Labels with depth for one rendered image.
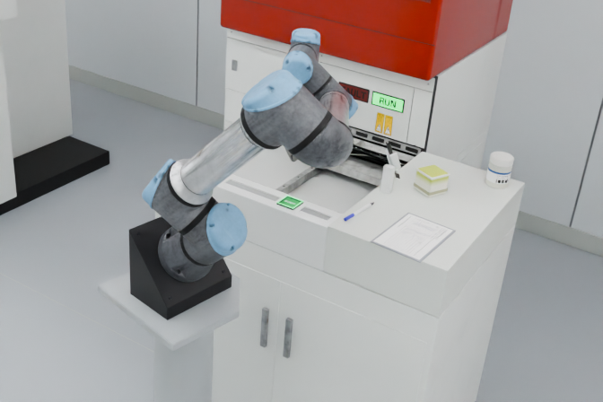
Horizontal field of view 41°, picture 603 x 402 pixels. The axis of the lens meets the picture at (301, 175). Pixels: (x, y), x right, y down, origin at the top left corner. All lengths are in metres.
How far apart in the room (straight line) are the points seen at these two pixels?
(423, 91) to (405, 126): 0.14
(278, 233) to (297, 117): 0.75
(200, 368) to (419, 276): 0.63
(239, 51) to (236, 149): 1.29
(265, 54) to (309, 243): 0.90
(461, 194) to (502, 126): 1.79
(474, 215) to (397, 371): 0.49
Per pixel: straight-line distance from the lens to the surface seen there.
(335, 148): 1.61
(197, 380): 2.23
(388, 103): 2.67
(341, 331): 2.31
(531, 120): 4.14
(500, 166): 2.48
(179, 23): 5.10
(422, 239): 2.16
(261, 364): 2.56
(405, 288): 2.13
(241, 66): 2.96
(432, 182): 2.36
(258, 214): 2.28
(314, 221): 2.19
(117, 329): 3.36
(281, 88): 1.57
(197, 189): 1.81
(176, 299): 2.03
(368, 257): 2.14
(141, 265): 2.03
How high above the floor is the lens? 2.05
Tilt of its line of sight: 27 degrees down
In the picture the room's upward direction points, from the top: 5 degrees clockwise
